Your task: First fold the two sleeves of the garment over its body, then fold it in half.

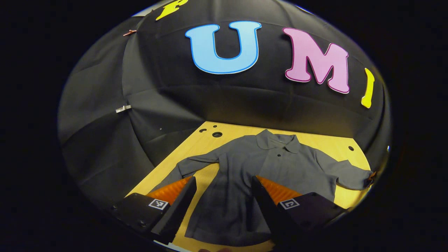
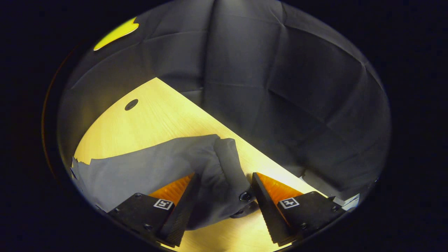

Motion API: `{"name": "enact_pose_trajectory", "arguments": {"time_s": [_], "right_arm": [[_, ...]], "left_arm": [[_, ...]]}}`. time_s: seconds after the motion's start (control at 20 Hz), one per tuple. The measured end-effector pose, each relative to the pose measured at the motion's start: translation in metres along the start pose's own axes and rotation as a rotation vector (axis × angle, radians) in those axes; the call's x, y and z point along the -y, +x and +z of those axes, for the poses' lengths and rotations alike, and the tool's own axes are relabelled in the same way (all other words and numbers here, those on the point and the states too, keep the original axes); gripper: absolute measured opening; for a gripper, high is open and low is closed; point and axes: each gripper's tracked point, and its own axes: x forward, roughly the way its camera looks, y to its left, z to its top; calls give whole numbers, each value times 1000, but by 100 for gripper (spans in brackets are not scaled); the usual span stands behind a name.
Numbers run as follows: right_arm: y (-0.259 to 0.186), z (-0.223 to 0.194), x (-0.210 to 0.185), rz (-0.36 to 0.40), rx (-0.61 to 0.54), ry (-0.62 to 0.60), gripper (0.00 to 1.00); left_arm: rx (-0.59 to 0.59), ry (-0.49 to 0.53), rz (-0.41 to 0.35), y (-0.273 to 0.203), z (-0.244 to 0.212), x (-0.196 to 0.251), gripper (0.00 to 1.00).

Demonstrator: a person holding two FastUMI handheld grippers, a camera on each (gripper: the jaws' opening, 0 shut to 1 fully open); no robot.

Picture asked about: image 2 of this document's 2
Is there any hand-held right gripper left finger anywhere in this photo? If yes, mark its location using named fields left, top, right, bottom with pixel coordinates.
left=108, top=173, right=202, bottom=248

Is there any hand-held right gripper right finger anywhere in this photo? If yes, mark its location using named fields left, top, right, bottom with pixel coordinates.
left=251, top=172, right=348, bottom=246

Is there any grey button shirt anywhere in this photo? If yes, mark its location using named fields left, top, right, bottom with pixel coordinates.
left=70, top=134, right=260, bottom=231

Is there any black backdrop cloth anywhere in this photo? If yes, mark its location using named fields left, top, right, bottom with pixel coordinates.
left=57, top=0, right=391, bottom=210

